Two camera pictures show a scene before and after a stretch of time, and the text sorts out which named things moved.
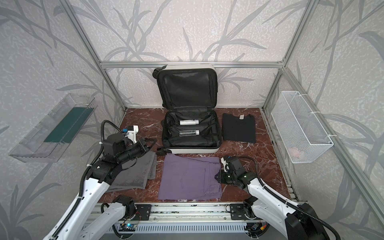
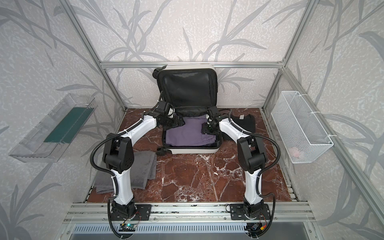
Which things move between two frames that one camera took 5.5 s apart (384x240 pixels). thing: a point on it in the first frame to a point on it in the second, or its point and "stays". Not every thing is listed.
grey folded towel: (136, 177) stays
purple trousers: (185, 177) to (190, 134)
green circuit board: (127, 227) stays
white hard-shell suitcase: (191, 123) stays
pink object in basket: (294, 152) stays
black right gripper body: (226, 169) to (208, 128)
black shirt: (240, 128) stays
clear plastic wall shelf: (49, 140) stays
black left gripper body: (143, 144) to (175, 121)
